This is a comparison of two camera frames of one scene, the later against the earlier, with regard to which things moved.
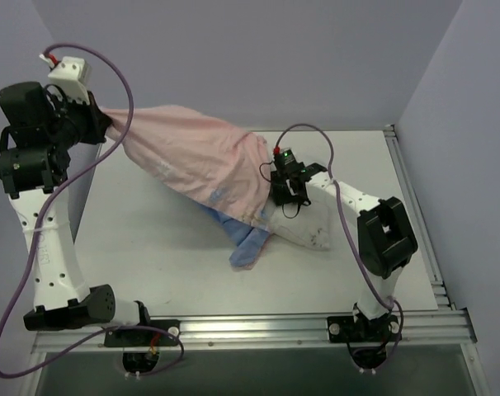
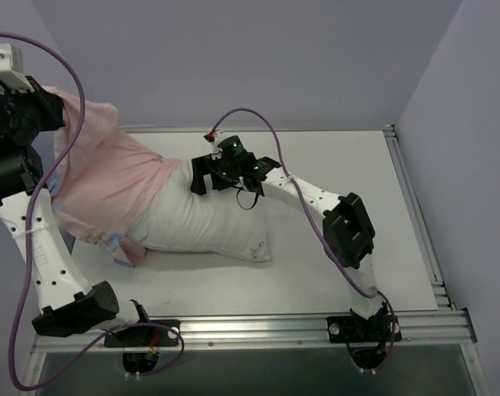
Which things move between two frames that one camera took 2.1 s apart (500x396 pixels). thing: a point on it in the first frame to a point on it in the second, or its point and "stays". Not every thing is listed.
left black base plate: [144, 337] stays
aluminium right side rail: [441, 300] stays
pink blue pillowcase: [227, 170] to [109, 181]
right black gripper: [284, 191] to [200, 174]
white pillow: [309, 226] to [220, 223]
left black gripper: [96, 122] to [49, 110]
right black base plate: [345, 329] stays
